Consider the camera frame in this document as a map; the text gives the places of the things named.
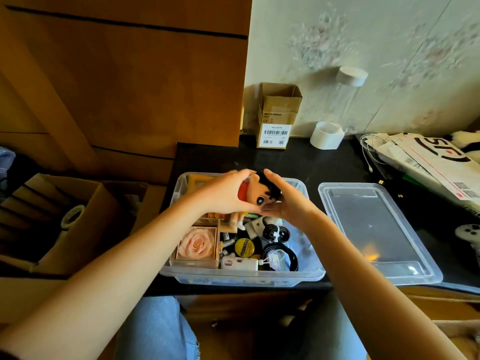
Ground person's right forearm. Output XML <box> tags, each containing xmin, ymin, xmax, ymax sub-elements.
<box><xmin>300</xmin><ymin>211</ymin><xmax>467</xmax><ymax>360</ymax></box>

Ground large black coiled cable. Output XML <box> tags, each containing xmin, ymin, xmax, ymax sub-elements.
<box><xmin>261</xmin><ymin>242</ymin><xmax>299</xmax><ymax>273</ymax></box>

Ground person's blue jeans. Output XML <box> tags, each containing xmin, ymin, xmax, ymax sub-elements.
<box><xmin>113</xmin><ymin>290</ymin><xmax>370</xmax><ymax>360</ymax></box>

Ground white printed mailer bags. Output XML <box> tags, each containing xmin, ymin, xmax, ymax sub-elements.
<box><xmin>374</xmin><ymin>132</ymin><xmax>480</xmax><ymax>216</ymax></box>

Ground person's left forearm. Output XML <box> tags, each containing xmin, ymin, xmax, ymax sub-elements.
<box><xmin>0</xmin><ymin>195</ymin><xmax>205</xmax><ymax>360</ymax></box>

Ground black and white plush toy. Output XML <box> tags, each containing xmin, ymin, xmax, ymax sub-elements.
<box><xmin>449</xmin><ymin>130</ymin><xmax>480</xmax><ymax>164</ymax></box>

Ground clear plastic storage bin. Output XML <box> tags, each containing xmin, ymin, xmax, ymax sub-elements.
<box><xmin>159</xmin><ymin>172</ymin><xmax>326</xmax><ymax>289</ymax></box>

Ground yellow and black round tin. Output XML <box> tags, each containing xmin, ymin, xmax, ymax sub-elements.
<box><xmin>234</xmin><ymin>237</ymin><xmax>256</xmax><ymax>258</ymax></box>

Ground person's right hand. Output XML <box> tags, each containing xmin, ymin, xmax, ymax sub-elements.
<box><xmin>260</xmin><ymin>168</ymin><xmax>320</xmax><ymax>231</ymax></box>

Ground white game controller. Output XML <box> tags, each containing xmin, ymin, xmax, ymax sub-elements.
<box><xmin>454</xmin><ymin>223</ymin><xmax>480</xmax><ymax>256</ymax></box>

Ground yellow picture frame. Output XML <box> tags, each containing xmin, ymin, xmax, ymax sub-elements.
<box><xmin>186</xmin><ymin>174</ymin><xmax>217</xmax><ymax>194</ymax></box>

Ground clear plastic bin lid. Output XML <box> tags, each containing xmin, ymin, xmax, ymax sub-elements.
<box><xmin>317</xmin><ymin>182</ymin><xmax>444</xmax><ymax>286</ymax></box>

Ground cartoon boy figurine toy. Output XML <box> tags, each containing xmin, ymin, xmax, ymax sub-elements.
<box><xmin>227</xmin><ymin>171</ymin><xmax>283</xmax><ymax>231</ymax></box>

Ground pink rose in wooden box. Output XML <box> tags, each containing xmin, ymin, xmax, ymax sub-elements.
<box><xmin>169</xmin><ymin>219</ymin><xmax>221</xmax><ymax>270</ymax></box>

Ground white small electronic device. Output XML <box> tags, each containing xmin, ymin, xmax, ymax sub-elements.
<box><xmin>220</xmin><ymin>256</ymin><xmax>260</xmax><ymax>272</ymax></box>

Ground white tape roll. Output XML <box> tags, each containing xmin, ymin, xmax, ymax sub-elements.
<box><xmin>309</xmin><ymin>121</ymin><xmax>345</xmax><ymax>151</ymax></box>

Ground beige tape roll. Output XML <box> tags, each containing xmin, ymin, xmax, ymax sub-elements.
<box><xmin>60</xmin><ymin>204</ymin><xmax>86</xmax><ymax>230</ymax></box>

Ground small labelled cardboard box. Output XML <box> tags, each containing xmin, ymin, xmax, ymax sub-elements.
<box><xmin>256</xmin><ymin>82</ymin><xmax>303</xmax><ymax>150</ymax></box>

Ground clear bottle with white cap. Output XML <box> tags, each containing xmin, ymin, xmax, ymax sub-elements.
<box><xmin>325</xmin><ymin>66</ymin><xmax>369</xmax><ymax>136</ymax></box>

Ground blue cloth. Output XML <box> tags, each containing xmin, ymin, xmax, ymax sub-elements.
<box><xmin>0</xmin><ymin>146</ymin><xmax>16</xmax><ymax>181</ymax></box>

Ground small black coiled cable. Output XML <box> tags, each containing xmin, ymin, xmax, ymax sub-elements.
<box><xmin>262</xmin><ymin>223</ymin><xmax>292</xmax><ymax>243</ymax></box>

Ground large open cardboard box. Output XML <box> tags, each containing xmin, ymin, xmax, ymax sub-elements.
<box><xmin>0</xmin><ymin>173</ymin><xmax>121</xmax><ymax>277</ymax></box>

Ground white thin cable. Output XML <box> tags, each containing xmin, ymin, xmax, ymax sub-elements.
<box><xmin>359</xmin><ymin>133</ymin><xmax>389</xmax><ymax>174</ymax></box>

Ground brown wooden cabinet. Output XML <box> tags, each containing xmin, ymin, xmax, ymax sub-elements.
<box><xmin>0</xmin><ymin>0</ymin><xmax>253</xmax><ymax>186</ymax></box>

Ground flat brown cardboard box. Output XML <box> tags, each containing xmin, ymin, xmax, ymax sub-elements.
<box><xmin>397</xmin><ymin>285</ymin><xmax>480</xmax><ymax>360</ymax></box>

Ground person's left hand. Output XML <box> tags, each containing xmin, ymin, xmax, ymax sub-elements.
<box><xmin>192</xmin><ymin>169</ymin><xmax>263</xmax><ymax>219</ymax></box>

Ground white charger adapter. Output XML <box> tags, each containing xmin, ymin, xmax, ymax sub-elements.
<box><xmin>245</xmin><ymin>217</ymin><xmax>266</xmax><ymax>239</ymax></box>

